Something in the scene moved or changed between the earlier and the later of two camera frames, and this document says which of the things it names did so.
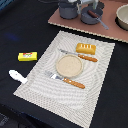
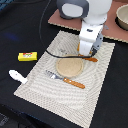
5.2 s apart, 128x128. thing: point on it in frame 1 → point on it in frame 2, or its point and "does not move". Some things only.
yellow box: [27, 56] does not move
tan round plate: [69, 65] does not move
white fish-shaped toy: [16, 75] does not move
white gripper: [93, 2] → [90, 38]
